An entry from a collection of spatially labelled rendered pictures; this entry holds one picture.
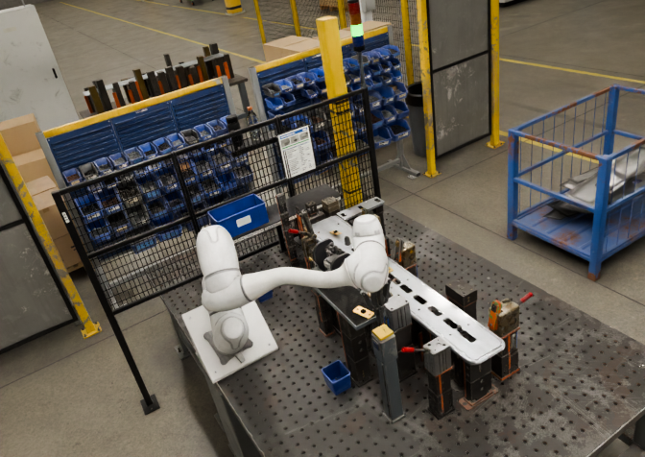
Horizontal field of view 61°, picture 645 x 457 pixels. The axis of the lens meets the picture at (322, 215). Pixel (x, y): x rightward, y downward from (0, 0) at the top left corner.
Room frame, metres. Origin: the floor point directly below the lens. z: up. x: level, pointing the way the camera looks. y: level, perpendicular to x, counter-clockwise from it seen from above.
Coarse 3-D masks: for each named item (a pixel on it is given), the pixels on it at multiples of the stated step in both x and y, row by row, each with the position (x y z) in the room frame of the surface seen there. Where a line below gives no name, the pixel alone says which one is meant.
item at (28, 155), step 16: (0, 128) 5.92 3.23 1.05; (16, 128) 5.88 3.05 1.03; (32, 128) 5.94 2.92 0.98; (16, 144) 5.86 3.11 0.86; (32, 144) 5.91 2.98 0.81; (0, 160) 5.42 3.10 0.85; (16, 160) 5.65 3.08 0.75; (32, 160) 5.56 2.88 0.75; (32, 176) 5.51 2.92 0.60; (48, 176) 5.57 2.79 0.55
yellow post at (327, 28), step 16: (320, 32) 3.36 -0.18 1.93; (336, 32) 3.33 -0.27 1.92; (336, 48) 3.33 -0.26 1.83; (336, 64) 3.32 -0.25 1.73; (336, 80) 3.32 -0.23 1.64; (336, 96) 3.31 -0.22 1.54; (336, 112) 3.31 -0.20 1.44; (336, 144) 3.37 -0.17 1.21; (352, 160) 3.33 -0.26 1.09; (352, 176) 3.32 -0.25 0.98
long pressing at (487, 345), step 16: (320, 224) 2.74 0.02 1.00; (336, 224) 2.71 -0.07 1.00; (320, 240) 2.56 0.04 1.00; (336, 240) 2.54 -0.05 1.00; (400, 272) 2.15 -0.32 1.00; (400, 288) 2.03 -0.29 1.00; (416, 288) 2.01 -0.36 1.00; (416, 304) 1.89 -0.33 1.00; (432, 304) 1.87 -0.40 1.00; (448, 304) 1.85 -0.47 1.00; (416, 320) 1.80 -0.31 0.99; (432, 320) 1.78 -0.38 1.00; (464, 320) 1.74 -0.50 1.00; (448, 336) 1.66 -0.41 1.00; (480, 336) 1.63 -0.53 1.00; (496, 336) 1.62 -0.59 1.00; (464, 352) 1.56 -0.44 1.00; (480, 352) 1.55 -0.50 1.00; (496, 352) 1.54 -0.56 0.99
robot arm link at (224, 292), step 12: (216, 276) 1.65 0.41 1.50; (228, 276) 1.64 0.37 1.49; (240, 276) 1.66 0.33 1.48; (216, 288) 1.62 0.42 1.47; (228, 288) 1.61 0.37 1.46; (240, 288) 1.60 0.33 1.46; (204, 300) 1.62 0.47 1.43; (216, 300) 1.60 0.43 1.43; (228, 300) 1.59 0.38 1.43; (240, 300) 1.58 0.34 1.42
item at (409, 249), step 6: (408, 246) 2.29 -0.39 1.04; (414, 246) 2.29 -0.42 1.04; (402, 252) 2.26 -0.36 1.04; (408, 252) 2.28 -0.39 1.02; (414, 252) 2.29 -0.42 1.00; (402, 258) 2.26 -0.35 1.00; (408, 258) 2.27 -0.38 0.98; (414, 258) 2.29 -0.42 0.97; (402, 264) 2.26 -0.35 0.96; (408, 264) 2.27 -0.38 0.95; (414, 264) 2.29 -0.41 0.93; (408, 270) 2.27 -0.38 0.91; (414, 270) 2.29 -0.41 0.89
